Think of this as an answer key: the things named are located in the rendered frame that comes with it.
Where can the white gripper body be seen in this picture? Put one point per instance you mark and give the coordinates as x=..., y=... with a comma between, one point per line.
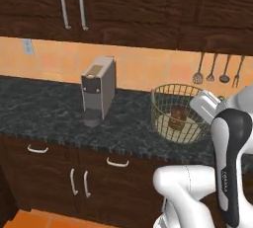
x=205, y=104

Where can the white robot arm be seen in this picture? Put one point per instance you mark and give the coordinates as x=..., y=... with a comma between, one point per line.
x=184, y=186

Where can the hanging metal spatula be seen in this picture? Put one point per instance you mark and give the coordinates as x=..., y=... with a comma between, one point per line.
x=198, y=77

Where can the hanging slotted spoon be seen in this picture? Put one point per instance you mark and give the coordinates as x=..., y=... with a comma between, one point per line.
x=210, y=76

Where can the brown round jar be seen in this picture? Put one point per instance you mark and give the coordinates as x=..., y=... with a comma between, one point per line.
x=178, y=117

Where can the hanging metal ladle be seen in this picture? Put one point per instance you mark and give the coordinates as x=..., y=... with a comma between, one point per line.
x=225, y=78

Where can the hanging metal fork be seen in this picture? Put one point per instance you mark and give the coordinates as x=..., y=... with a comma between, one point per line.
x=236, y=79

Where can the dark wood drawer front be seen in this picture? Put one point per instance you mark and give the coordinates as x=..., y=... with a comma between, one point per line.
x=141, y=167
x=56, y=156

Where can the grey coffee machine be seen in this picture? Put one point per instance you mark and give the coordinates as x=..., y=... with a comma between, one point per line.
x=102, y=87

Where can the dark wood base cupboard door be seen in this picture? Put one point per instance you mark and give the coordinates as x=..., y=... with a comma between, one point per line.
x=46, y=186
x=122, y=202

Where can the grey wall socket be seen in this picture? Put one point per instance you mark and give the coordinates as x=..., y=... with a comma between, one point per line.
x=28, y=47

